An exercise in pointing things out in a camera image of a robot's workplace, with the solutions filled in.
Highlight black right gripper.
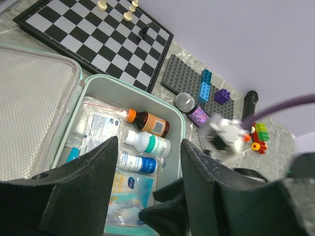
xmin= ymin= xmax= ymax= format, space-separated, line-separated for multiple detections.
xmin=153 ymin=134 xmax=269 ymax=204

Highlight purple building brick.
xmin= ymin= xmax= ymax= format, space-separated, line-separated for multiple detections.
xmin=214 ymin=88 xmax=231 ymax=105

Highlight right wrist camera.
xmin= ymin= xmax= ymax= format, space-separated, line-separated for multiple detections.
xmin=197 ymin=114 xmax=249 ymax=149

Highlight mint green medicine case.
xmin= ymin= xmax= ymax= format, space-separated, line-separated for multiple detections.
xmin=0 ymin=41 xmax=187 ymax=236

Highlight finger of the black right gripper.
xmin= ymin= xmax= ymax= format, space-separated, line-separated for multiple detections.
xmin=139 ymin=199 xmax=189 ymax=236

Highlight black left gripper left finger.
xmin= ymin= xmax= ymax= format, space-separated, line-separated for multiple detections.
xmin=0 ymin=137 xmax=118 ymax=236

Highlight brown orange-cap medicine bottle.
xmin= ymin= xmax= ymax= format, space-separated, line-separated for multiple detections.
xmin=127 ymin=109 xmax=170 ymax=138

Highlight grey building baseplate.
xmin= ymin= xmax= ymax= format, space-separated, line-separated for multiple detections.
xmin=161 ymin=54 xmax=234 ymax=119

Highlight clear plaster packet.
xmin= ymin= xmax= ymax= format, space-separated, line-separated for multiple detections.
xmin=65 ymin=96 xmax=127 ymax=162

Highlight white green-label bottle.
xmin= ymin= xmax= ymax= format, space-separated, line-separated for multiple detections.
xmin=123 ymin=130 xmax=171 ymax=158

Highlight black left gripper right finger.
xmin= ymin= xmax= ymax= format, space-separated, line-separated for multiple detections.
xmin=181 ymin=139 xmax=315 ymax=236

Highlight purple glitter microphone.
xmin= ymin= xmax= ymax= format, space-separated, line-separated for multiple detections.
xmin=174 ymin=92 xmax=209 ymax=127

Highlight black white chessboard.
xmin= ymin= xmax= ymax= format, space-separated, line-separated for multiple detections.
xmin=14 ymin=0 xmax=173 ymax=92

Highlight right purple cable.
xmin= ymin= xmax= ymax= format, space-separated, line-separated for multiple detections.
xmin=240 ymin=93 xmax=315 ymax=130

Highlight colourful brick toy car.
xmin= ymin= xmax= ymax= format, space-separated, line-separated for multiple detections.
xmin=251 ymin=122 xmax=270 ymax=154

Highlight blue wipes packet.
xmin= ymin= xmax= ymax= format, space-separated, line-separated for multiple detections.
xmin=106 ymin=166 xmax=154 ymax=226

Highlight blue brick stack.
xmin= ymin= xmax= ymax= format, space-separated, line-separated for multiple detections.
xmin=197 ymin=69 xmax=212 ymax=104

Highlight blue white bandage roll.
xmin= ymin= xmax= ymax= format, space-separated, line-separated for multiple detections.
xmin=117 ymin=151 xmax=158 ymax=174

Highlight black chess piece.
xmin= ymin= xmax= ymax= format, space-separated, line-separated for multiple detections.
xmin=139 ymin=23 xmax=151 ymax=39

